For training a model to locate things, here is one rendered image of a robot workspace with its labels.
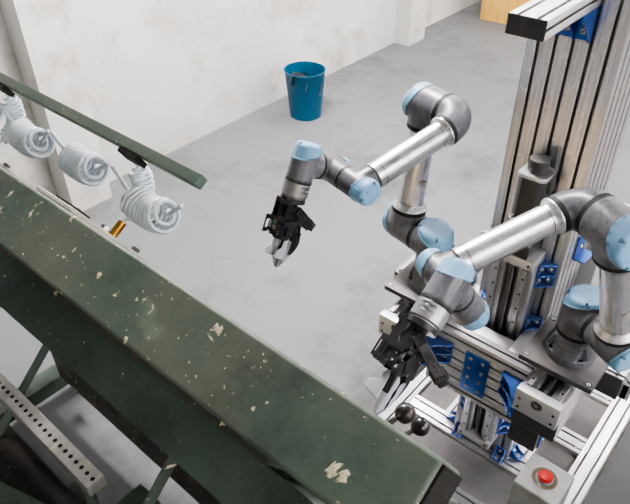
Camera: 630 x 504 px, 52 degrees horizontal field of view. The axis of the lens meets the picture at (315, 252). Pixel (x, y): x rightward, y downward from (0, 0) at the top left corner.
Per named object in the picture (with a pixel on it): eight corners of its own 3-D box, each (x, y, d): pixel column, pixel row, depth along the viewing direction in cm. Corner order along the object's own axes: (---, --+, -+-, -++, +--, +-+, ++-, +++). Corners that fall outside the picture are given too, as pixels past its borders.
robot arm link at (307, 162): (331, 149, 176) (307, 145, 170) (319, 187, 179) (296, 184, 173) (312, 141, 181) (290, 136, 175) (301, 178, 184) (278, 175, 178)
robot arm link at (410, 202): (405, 255, 215) (437, 96, 185) (376, 233, 225) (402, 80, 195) (431, 245, 221) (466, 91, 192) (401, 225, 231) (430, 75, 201)
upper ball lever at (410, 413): (357, 455, 118) (421, 419, 116) (350, 451, 115) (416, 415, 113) (349, 436, 120) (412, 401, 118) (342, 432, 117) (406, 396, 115)
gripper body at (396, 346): (378, 365, 138) (407, 318, 141) (411, 386, 134) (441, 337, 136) (367, 355, 132) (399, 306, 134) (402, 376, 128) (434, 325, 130)
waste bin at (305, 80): (303, 102, 575) (301, 53, 549) (334, 113, 557) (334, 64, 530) (274, 116, 553) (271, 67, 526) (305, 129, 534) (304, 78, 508)
